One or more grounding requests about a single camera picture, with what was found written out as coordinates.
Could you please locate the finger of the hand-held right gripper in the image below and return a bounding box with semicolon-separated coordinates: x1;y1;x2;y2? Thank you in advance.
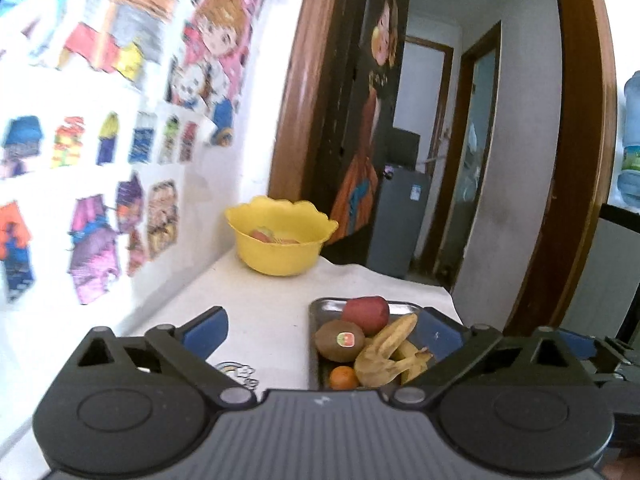
557;329;640;383

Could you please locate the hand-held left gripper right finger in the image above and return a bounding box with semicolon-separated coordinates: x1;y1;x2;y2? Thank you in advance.
390;307;592;408

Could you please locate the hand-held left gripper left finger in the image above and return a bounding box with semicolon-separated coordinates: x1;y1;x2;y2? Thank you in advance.
64;305;255;410

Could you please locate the yellow banana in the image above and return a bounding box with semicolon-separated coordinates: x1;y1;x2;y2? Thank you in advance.
354;313;419;388
390;340;435;381

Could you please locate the large red apple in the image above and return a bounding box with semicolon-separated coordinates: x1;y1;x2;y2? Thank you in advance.
341;296;390;337

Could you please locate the small orange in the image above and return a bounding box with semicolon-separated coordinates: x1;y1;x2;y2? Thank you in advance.
329;365;361;391

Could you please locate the yellow plastic bowl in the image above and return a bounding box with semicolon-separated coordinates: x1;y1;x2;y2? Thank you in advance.
224;195;339;277

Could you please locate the brown kiwi with sticker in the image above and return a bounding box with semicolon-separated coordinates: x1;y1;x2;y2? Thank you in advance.
314;319;366;362

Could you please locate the metal tray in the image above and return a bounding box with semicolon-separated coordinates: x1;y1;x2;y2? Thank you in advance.
308;297;436;391

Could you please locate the white printed tablecloth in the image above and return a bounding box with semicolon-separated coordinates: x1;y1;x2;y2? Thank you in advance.
0;247;463;480

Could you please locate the grey water dispenser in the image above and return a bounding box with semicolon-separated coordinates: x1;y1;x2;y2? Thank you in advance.
560;202;640;346

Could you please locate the door poster with orange dress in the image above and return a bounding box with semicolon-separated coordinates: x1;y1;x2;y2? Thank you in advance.
330;0;403;241

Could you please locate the brown wooden door jamb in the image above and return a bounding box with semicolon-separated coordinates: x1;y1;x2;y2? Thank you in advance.
505;0;618;338
267;0;346;206

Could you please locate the black box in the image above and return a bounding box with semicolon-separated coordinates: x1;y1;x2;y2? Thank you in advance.
385;127;421;171

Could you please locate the blue water bottle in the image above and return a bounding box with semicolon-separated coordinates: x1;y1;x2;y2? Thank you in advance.
617;71;640;206

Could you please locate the paper with house drawings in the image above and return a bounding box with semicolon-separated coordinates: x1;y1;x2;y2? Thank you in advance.
0;105;216;311

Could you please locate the dark door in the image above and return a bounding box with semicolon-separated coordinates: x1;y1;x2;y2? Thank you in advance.
305;0;411;246

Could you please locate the hallway end door frame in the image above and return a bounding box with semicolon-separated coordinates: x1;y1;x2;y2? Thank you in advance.
404;34;456;266

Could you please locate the hallway side door frame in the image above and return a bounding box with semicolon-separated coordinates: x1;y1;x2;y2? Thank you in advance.
432;21;502;293

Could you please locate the pink cartoon wall poster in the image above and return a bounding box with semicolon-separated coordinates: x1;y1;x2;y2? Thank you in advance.
165;0;266;148

